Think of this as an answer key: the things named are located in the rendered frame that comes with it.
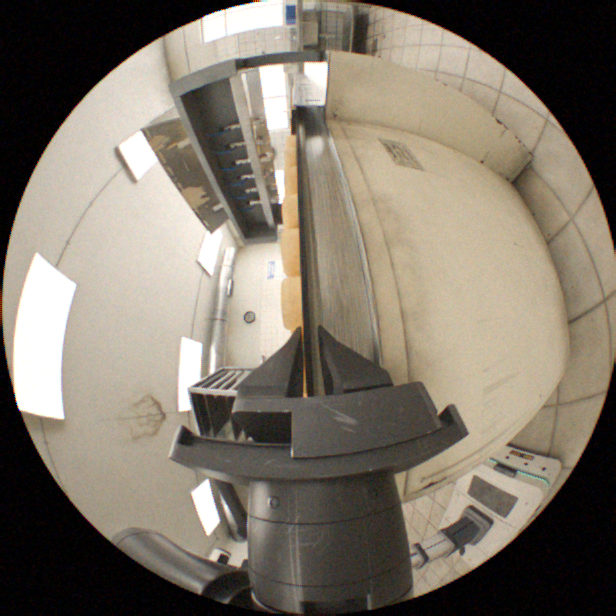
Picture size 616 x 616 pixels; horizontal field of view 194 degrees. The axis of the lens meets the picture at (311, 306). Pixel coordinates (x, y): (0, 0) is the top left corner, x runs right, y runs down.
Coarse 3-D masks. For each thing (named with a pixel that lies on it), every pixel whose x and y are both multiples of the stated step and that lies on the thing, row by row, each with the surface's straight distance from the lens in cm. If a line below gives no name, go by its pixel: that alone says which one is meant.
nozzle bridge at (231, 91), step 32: (224, 64) 51; (256, 64) 61; (192, 96) 61; (224, 96) 61; (256, 96) 69; (192, 128) 57; (256, 128) 63; (224, 160) 69; (256, 160) 61; (224, 192) 68; (256, 192) 75; (256, 224) 88
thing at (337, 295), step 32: (320, 128) 48; (320, 160) 33; (320, 192) 26; (320, 224) 22; (352, 224) 23; (320, 256) 19; (352, 256) 20; (320, 288) 18; (352, 288) 18; (320, 320) 17; (352, 320) 17; (320, 384) 17
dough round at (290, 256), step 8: (288, 232) 18; (296, 232) 18; (288, 240) 17; (296, 240) 17; (288, 248) 17; (296, 248) 17; (288, 256) 17; (296, 256) 17; (288, 264) 17; (296, 264) 17; (288, 272) 18; (296, 272) 18
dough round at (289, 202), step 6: (282, 198) 22; (288, 198) 22; (294, 198) 21; (282, 204) 21; (288, 204) 21; (294, 204) 21; (282, 210) 21; (288, 210) 21; (294, 210) 21; (282, 216) 21; (288, 216) 21; (294, 216) 20; (288, 222) 21; (294, 222) 21; (288, 228) 21; (294, 228) 21
